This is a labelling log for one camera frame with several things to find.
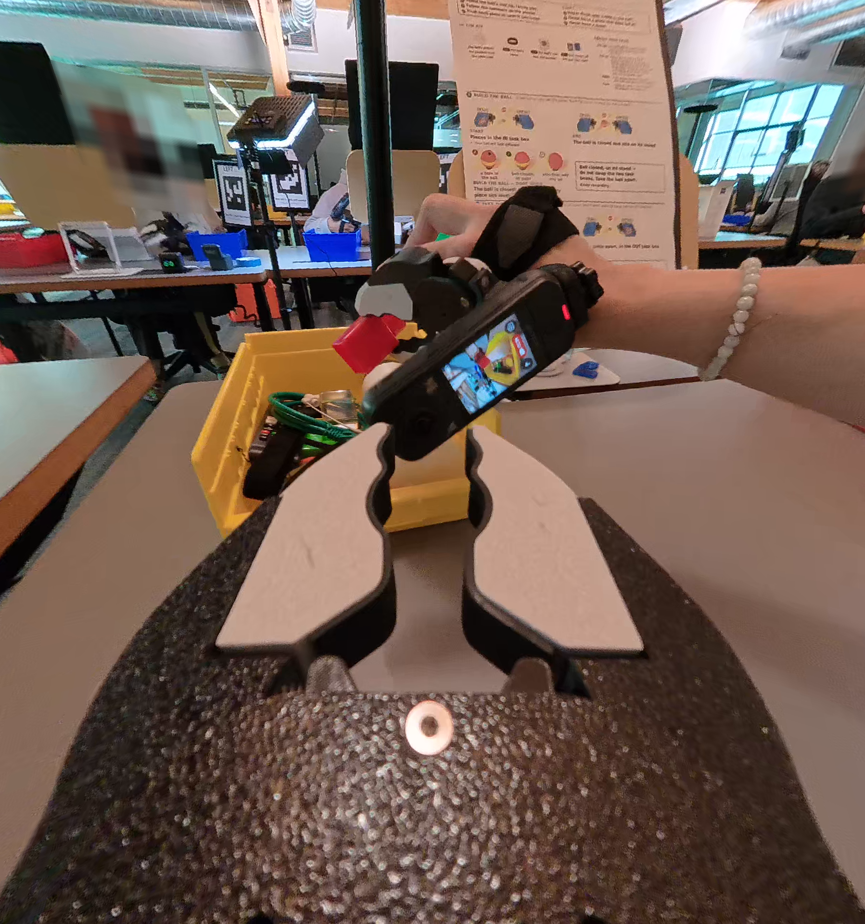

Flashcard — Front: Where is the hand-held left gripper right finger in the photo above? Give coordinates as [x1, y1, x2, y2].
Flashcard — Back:
[462, 426, 647, 682]

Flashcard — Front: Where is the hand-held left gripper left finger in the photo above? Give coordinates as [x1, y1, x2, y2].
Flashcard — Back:
[214, 423, 400, 682]

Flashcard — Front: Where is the red plastic block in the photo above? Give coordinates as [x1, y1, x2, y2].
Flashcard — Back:
[332, 314, 407, 376]

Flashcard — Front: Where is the green ethernet cable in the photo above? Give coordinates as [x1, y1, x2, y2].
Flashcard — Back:
[267, 390, 369, 449]

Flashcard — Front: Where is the yellow plastic bin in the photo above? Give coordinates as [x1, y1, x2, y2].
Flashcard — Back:
[191, 325, 503, 538]

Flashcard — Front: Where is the person's right forearm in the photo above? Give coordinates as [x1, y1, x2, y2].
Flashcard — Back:
[729, 260, 865, 434]

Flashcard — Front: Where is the person's right hand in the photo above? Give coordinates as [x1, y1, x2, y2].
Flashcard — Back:
[401, 195, 725, 382]

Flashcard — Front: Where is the blue plastic bin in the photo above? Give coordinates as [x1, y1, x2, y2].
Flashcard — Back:
[306, 229, 364, 264]
[185, 229, 249, 261]

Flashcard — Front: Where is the black remote control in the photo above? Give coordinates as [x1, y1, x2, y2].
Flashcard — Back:
[242, 426, 306, 499]

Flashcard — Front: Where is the black white marker sign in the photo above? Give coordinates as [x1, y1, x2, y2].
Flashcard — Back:
[212, 156, 257, 229]
[267, 159, 314, 215]

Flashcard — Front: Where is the black vertical pole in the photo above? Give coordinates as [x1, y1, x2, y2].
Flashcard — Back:
[349, 0, 397, 268]

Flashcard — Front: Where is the LED light panel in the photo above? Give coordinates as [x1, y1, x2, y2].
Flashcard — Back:
[228, 94, 325, 163]

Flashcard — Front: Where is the printed instruction sheet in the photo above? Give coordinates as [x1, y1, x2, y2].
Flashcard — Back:
[447, 0, 682, 268]

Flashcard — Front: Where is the wood-edged work table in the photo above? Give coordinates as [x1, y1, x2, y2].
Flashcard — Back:
[0, 354, 156, 593]

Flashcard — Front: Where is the red plastic bin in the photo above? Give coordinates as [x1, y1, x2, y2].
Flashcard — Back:
[0, 231, 73, 271]

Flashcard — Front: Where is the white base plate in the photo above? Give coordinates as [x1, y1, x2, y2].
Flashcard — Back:
[517, 347, 700, 402]

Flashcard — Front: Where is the white pearl bracelet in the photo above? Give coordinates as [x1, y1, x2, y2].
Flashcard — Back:
[697, 257, 765, 384]

